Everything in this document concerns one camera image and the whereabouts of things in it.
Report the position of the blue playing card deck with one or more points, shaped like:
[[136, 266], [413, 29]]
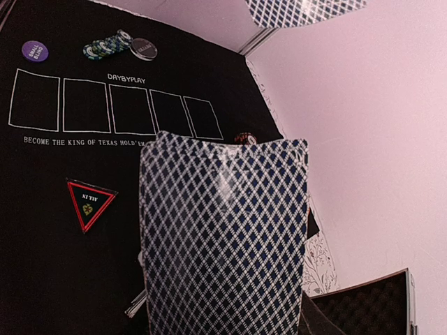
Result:
[[222, 234]]

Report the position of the left aluminium frame post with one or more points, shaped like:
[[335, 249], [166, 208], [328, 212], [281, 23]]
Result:
[[256, 41]]

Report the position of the purple small blind button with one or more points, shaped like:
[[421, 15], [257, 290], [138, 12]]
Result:
[[35, 51]]

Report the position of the black poker table mat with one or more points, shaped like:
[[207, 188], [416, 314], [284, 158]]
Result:
[[71, 117]]

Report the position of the red triangular all-in marker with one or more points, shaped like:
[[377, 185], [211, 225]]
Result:
[[89, 201]]

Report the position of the clear acrylic dealer button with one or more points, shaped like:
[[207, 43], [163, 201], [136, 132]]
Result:
[[143, 49]]

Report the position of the dealt blue card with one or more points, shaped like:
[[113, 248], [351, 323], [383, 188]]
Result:
[[279, 14]]

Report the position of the green blue poker chip stack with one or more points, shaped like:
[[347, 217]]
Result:
[[111, 45]]

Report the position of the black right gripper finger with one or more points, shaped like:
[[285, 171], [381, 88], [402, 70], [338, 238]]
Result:
[[313, 321]]

